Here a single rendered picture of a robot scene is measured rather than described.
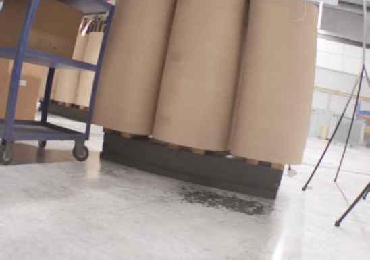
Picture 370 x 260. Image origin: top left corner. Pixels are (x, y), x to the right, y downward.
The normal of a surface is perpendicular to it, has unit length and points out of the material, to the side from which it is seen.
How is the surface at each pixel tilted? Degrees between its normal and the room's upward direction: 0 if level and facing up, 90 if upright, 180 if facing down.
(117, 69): 90
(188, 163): 90
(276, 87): 90
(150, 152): 90
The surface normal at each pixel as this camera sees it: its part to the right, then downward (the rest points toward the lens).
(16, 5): -0.41, -0.04
